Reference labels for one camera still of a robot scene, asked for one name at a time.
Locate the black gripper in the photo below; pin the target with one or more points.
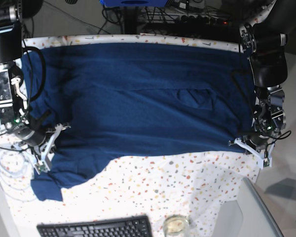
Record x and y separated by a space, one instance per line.
257 141
32 131

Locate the dark blue t-shirt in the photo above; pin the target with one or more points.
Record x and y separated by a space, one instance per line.
139 99

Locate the clear glass jar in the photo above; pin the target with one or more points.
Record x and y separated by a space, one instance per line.
176 226

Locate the black power strip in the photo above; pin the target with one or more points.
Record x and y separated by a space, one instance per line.
205 20

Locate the terrazzo patterned table cloth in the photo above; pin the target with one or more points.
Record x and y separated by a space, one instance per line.
194 185

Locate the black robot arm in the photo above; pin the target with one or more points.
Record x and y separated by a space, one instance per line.
264 38
15 105

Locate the black computer keyboard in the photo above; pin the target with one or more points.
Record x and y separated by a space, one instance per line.
138 226

